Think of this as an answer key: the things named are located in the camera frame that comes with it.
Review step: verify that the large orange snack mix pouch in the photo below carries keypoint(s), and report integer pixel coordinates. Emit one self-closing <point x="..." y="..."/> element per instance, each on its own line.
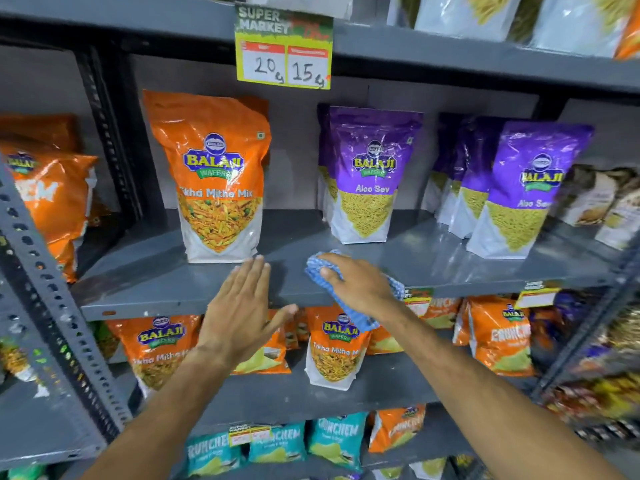
<point x="215" y="169"/>
<point x="257" y="107"/>

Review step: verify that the person's right thumb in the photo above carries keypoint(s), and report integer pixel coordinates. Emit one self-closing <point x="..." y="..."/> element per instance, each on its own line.
<point x="331" y="280"/>

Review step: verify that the brown white snack packet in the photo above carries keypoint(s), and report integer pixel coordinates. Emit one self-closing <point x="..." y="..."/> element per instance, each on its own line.
<point x="592" y="194"/>
<point x="622" y="222"/>

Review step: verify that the blue checkered cleaning cloth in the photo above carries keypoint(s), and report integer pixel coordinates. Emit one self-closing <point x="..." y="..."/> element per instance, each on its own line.
<point x="320" y="262"/>

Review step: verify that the person's left hand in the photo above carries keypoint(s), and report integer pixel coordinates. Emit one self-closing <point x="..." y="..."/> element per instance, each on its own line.
<point x="235" y="319"/>

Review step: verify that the pile of colourful snack packets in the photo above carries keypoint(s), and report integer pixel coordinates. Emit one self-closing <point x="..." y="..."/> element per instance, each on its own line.
<point x="600" y="374"/>

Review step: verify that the purple noodle snack pouch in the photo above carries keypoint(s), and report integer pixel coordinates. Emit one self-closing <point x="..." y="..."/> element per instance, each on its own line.
<point x="323" y="159"/>
<point x="456" y="164"/>
<point x="372" y="169"/>
<point x="440" y="154"/>
<point x="530" y="189"/>
<point x="475" y="189"/>

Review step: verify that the orange puffed snack packet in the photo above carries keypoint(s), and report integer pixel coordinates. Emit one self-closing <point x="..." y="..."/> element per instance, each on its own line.
<point x="500" y="334"/>
<point x="382" y="342"/>
<point x="397" y="427"/>
<point x="442" y="312"/>
<point x="267" y="357"/>

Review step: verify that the small orange snack mix pouch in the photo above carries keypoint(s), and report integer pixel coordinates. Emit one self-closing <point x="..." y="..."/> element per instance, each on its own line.
<point x="335" y="349"/>
<point x="157" y="344"/>

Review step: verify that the person's left little finger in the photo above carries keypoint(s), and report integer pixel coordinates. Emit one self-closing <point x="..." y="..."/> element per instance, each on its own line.
<point x="223" y="297"/>

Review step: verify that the gray metal shelf rack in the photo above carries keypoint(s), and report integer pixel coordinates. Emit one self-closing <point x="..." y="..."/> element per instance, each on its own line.
<point x="300" y="279"/>

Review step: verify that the small yellow shelf label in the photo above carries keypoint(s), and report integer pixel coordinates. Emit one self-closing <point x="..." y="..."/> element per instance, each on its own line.
<point x="249" y="434"/>
<point x="537" y="295"/>
<point x="419" y="300"/>

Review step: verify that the white clear noodle pouch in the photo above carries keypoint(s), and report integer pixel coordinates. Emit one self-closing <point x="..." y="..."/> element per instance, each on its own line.
<point x="465" y="17"/>
<point x="575" y="22"/>

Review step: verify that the person's left forearm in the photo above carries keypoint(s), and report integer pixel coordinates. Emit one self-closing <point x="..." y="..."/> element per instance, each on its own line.
<point x="165" y="419"/>

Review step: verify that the gray slotted side rack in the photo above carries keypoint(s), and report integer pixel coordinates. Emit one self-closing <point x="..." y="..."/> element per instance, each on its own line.
<point x="45" y="314"/>

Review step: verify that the orange packet edge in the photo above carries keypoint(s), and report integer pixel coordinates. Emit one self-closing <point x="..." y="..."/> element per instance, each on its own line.
<point x="630" y="39"/>

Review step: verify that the person's right hand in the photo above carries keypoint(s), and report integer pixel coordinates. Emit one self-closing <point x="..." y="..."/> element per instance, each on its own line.
<point x="367" y="289"/>

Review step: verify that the person's right forearm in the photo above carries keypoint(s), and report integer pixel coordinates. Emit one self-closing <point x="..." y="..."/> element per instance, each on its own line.
<point x="480" y="399"/>

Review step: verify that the yellow green price sign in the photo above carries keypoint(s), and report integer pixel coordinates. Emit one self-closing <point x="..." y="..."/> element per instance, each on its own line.
<point x="282" y="49"/>

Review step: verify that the person's left thumb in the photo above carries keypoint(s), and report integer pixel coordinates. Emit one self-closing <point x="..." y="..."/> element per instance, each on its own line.
<point x="285" y="315"/>

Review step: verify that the orange crisps bag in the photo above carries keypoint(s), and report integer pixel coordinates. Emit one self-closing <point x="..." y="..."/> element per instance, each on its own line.
<point x="50" y="204"/>
<point x="40" y="129"/>

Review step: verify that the teal puffed snack packet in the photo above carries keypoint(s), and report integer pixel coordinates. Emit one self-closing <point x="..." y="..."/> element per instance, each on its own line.
<point x="337" y="439"/>
<point x="212" y="452"/>
<point x="277" y="442"/>

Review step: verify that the person's left middle finger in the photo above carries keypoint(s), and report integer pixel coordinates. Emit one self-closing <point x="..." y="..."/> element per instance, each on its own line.
<point x="250" y="284"/>

